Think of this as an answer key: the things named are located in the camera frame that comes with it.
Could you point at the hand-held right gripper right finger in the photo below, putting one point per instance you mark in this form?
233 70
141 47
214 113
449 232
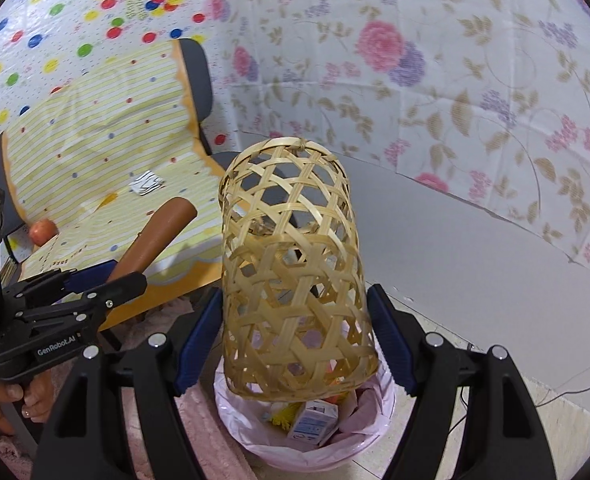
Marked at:
390 340

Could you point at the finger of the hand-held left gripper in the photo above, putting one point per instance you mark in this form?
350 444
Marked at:
117 287
90 274

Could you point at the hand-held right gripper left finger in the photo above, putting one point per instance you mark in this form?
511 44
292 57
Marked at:
195 350

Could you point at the brown sausage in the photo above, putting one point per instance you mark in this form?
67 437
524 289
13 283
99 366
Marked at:
160 230

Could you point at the woven bamboo basket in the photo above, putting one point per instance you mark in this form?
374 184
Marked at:
295 345

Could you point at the bin with pink bag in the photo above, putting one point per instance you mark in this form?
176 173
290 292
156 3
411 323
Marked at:
360 440

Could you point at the small white milk carton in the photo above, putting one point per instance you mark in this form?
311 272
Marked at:
315 422

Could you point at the person's left hand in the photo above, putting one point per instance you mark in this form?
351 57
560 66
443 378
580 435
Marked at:
37 397

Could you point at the red apple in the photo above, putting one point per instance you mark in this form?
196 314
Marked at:
42 232

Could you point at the white paper with black print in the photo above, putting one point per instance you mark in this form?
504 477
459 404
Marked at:
147 182

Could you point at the yellow striped cloth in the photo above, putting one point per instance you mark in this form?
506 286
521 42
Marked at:
100 125

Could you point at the polka dot wall cloth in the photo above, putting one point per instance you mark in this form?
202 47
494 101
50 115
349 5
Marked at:
50 10

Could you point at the floral wall cloth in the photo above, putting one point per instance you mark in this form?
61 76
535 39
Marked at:
425 60

